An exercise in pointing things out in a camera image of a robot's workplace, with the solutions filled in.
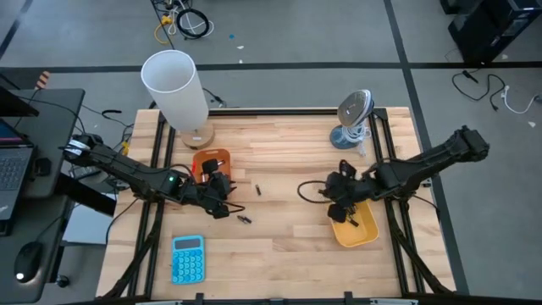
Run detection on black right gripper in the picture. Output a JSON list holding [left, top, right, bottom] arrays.
[[324, 171, 376, 224]]

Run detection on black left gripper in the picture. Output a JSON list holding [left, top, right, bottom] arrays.
[[198, 158, 236, 208]]

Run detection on orange plastic bin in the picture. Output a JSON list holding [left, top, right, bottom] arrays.
[[192, 147, 233, 185]]

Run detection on yellow plastic bin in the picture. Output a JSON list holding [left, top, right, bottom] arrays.
[[329, 198, 380, 249]]

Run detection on white cylinder lamp wooden base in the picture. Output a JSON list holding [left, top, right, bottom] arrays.
[[140, 49, 216, 151]]

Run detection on blue calculator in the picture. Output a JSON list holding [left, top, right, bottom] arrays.
[[170, 235, 207, 286]]

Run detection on small grey desk fan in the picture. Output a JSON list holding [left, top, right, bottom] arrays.
[[329, 87, 376, 158]]

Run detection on black power adapter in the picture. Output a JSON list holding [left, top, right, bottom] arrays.
[[69, 165, 102, 180]]

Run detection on black desk leg beam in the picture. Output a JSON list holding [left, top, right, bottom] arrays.
[[54, 172, 118, 218]]

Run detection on dark grey desk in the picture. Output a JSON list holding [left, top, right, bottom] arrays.
[[0, 87, 86, 200]]

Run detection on power strip with plugs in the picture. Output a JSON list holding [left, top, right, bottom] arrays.
[[152, 0, 190, 13]]

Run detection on small black puck device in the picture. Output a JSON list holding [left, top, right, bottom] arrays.
[[33, 157, 53, 177]]

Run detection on orange black striped marker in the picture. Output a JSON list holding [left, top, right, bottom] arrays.
[[35, 70, 52, 91]]

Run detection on dark laptop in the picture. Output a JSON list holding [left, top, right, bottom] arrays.
[[0, 118, 36, 236]]

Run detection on black monitor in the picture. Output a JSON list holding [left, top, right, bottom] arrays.
[[0, 86, 40, 119]]

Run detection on black computer mouse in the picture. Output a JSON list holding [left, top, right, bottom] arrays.
[[13, 241, 44, 285]]

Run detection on large black cabinet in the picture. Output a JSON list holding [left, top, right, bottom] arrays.
[[447, 0, 542, 65]]

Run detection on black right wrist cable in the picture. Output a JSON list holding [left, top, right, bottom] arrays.
[[296, 180, 335, 205]]

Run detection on black lamp cord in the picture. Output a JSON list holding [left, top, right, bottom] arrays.
[[202, 87, 227, 109]]

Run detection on black aluminium table frame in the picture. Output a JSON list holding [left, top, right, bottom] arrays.
[[97, 107, 457, 305]]

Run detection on coiled cables on floor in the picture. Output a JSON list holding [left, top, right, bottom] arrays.
[[166, 0, 216, 40]]

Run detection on black coiled cable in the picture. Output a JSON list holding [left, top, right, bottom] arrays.
[[175, 8, 211, 41]]

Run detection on long black floor cable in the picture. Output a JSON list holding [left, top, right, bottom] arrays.
[[150, 0, 176, 51]]

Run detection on yellow cable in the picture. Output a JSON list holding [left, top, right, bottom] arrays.
[[152, 14, 175, 46]]

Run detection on black cable with plug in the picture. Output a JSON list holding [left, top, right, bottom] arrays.
[[451, 69, 507, 113]]

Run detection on white cable with plug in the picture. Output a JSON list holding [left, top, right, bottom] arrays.
[[501, 84, 539, 115]]

